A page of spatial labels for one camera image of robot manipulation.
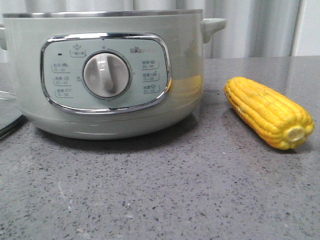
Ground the yellow corn cob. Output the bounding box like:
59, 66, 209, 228
224, 77, 315, 150

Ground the glass pot lid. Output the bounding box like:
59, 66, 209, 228
0, 91, 27, 140

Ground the pale green electric pot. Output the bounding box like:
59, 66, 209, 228
0, 9, 227, 140

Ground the white pleated curtain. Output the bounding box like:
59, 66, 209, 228
0, 0, 300, 58

